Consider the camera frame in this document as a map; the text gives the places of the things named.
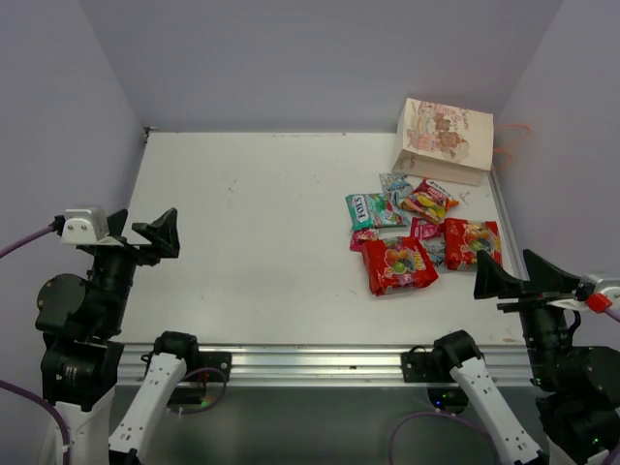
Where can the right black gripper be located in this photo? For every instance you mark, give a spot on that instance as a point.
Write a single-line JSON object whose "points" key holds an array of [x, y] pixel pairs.
{"points": [[543, 277]]}

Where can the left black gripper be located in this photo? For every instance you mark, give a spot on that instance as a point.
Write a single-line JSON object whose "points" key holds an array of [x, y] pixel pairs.
{"points": [[161, 233]]}

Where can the large red candy bag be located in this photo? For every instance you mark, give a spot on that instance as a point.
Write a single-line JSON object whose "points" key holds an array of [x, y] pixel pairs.
{"points": [[396, 265]]}

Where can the printed bear paper bag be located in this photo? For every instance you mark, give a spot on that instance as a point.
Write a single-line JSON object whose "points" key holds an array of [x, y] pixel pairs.
{"points": [[452, 144]]}

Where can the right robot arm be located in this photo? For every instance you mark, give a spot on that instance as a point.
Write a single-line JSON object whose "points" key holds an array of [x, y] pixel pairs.
{"points": [[579, 410]]}

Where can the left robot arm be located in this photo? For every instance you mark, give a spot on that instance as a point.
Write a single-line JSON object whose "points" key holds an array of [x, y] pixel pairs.
{"points": [[79, 318]]}

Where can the orange fruit candy bag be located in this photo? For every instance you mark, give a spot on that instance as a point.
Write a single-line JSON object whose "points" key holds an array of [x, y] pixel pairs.
{"points": [[430, 201]]}

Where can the green Fox's mint bag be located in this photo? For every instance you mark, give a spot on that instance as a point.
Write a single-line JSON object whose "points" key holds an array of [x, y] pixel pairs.
{"points": [[375, 211]]}

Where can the silver blue flat packet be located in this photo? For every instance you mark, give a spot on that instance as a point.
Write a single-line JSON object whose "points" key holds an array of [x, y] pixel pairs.
{"points": [[435, 249]]}

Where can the red pink snack packet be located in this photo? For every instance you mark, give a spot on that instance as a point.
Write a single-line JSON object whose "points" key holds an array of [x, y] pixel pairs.
{"points": [[422, 229]]}

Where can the silver blue snack packet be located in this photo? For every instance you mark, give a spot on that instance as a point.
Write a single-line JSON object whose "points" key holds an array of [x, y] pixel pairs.
{"points": [[397, 186]]}

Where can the pink small snack packet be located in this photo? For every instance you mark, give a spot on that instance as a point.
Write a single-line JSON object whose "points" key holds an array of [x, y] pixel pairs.
{"points": [[359, 237]]}

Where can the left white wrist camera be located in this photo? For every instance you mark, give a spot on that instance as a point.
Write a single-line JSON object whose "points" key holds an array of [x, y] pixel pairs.
{"points": [[87, 225]]}

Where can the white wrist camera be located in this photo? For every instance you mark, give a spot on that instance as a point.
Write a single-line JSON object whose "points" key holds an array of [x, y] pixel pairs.
{"points": [[596, 293], [87, 225]]}

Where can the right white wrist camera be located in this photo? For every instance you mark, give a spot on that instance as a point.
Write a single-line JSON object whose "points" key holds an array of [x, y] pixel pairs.
{"points": [[596, 293]]}

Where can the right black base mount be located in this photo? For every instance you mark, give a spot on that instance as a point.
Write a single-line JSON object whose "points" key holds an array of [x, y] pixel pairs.
{"points": [[420, 367]]}

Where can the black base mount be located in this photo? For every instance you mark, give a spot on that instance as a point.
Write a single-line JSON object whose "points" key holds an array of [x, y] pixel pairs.
{"points": [[208, 387], [420, 367]]}

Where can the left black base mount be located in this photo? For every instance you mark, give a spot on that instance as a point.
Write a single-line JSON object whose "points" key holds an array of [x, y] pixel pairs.
{"points": [[208, 387]]}

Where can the aluminium front rail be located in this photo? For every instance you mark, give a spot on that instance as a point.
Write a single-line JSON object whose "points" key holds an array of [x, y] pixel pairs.
{"points": [[328, 366]]}

